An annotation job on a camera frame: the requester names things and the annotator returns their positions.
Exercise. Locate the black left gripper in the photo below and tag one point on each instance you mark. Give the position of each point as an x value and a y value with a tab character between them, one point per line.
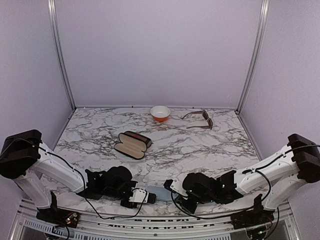
133	205

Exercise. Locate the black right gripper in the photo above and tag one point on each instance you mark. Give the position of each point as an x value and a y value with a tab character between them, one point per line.
190	208

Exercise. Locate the light blue cleaning cloth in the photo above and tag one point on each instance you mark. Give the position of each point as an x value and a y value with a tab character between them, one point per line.
163	194

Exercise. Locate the black woven glasses case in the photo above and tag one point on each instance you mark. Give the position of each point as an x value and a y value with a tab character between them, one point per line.
130	146

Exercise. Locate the brown striped glasses case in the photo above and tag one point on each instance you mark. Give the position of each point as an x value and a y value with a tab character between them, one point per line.
146	140

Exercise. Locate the brown translucent sunglasses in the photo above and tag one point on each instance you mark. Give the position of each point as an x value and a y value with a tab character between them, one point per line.
205	116

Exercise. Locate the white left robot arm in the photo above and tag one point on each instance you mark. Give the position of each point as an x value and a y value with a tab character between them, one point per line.
23	155

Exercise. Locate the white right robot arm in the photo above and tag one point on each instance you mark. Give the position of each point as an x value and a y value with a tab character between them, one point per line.
293	166

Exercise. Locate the white bowl orange outside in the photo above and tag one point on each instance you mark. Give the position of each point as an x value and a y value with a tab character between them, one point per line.
160	113

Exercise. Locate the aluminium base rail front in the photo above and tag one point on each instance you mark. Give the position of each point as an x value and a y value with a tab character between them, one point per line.
90	227

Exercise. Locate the aluminium frame post right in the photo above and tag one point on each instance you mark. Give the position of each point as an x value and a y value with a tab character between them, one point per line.
260	33

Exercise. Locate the aluminium frame post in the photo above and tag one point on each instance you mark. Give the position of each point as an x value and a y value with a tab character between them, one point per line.
260	33
59	52

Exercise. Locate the aluminium frame post left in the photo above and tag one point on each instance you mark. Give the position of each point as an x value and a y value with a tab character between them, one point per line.
59	52

